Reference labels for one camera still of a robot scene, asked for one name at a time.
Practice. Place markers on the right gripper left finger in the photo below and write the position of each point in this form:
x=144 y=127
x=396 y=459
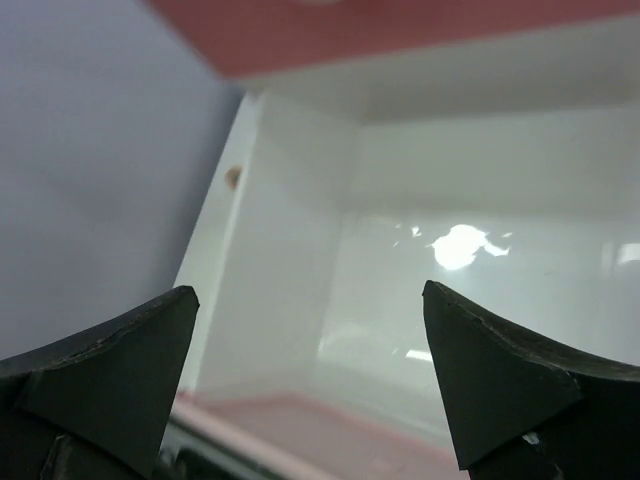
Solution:
x=95 y=404

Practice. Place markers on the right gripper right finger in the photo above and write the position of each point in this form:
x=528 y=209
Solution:
x=520 y=405

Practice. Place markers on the light pink drawer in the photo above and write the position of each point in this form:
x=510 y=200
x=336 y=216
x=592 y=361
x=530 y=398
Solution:
x=320 y=229

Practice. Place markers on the dark pink drawer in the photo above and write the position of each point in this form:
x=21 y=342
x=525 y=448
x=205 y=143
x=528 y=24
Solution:
x=247 y=38

